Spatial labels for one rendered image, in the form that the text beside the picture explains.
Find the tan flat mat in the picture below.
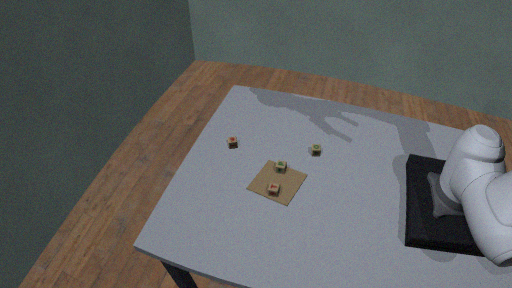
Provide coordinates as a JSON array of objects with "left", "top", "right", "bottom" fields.
[{"left": 246, "top": 160, "right": 307, "bottom": 206}]

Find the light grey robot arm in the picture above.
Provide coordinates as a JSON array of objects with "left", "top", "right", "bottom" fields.
[{"left": 427, "top": 124, "right": 512, "bottom": 267}]

